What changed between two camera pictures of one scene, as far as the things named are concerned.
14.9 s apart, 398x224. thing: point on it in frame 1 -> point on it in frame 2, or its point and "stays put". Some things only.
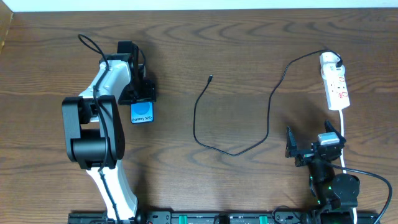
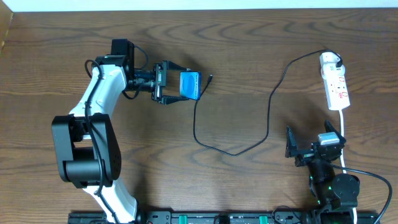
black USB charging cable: x=269 y=104 stays put
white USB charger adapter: x=328 y=61 stays put
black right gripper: x=308 y=155 stays put
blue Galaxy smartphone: x=142 y=112 -> x=190 y=84
